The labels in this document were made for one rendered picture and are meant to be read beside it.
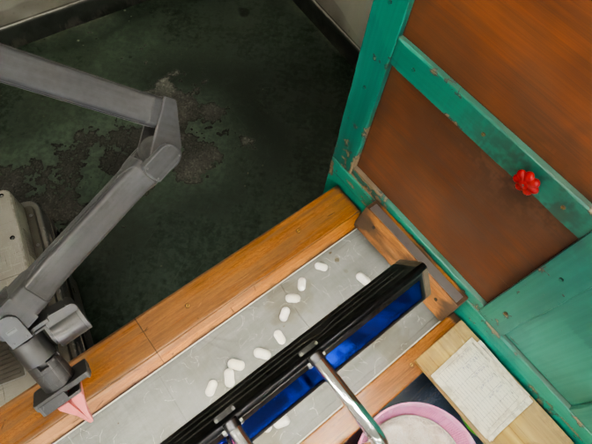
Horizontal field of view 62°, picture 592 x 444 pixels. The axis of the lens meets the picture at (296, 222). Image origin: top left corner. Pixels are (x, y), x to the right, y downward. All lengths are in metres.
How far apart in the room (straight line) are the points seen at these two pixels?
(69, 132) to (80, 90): 1.54
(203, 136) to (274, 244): 1.19
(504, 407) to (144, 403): 0.75
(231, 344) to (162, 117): 0.51
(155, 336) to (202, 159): 1.23
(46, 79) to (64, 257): 0.29
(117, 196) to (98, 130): 1.48
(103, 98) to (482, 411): 0.95
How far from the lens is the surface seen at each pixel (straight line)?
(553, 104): 0.77
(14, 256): 1.63
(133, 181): 0.93
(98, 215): 0.92
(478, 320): 1.17
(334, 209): 1.24
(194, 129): 2.32
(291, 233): 1.20
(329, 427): 1.10
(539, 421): 1.23
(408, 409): 1.15
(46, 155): 2.39
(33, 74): 0.89
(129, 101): 0.92
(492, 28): 0.78
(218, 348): 1.14
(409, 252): 1.13
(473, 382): 1.18
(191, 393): 1.12
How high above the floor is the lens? 1.85
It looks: 63 degrees down
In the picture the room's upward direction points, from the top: 10 degrees clockwise
